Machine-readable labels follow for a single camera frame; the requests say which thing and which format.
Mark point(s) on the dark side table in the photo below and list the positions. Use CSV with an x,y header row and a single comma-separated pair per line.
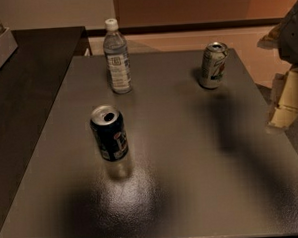
x,y
29,83

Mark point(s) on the white green soda can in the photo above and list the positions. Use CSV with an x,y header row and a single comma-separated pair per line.
x,y
213,64

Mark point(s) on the dark blue soda can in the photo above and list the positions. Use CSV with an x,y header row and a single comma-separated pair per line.
x,y
107,125

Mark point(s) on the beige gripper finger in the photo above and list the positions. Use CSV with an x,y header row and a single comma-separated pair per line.
x,y
283,102

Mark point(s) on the clear plastic water bottle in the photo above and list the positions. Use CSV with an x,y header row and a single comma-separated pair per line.
x,y
117,58

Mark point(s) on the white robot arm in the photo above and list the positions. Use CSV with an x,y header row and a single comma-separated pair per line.
x,y
284,37

